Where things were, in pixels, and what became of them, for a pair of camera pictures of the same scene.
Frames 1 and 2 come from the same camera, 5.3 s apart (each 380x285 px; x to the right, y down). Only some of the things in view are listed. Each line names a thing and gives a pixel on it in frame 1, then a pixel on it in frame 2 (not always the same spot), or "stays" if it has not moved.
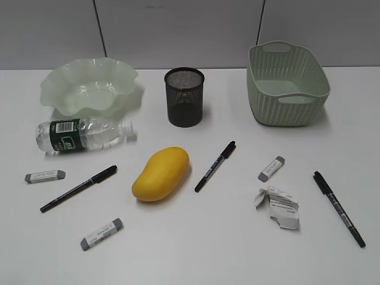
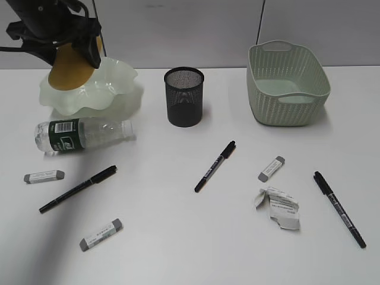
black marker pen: (325, 188) stays
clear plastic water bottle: (67, 135) stays
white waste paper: (283, 207) stays
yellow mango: (162, 175) to (69, 71)
